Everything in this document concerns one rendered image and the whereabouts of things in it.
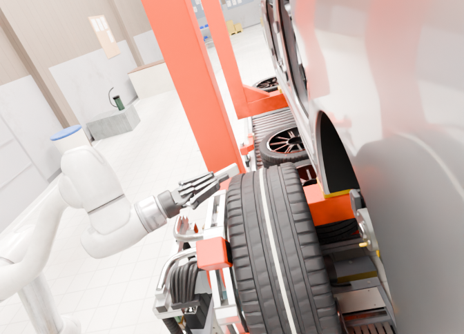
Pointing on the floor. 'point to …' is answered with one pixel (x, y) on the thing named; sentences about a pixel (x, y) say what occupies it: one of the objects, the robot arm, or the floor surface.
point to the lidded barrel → (70, 139)
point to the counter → (153, 79)
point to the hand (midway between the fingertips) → (226, 173)
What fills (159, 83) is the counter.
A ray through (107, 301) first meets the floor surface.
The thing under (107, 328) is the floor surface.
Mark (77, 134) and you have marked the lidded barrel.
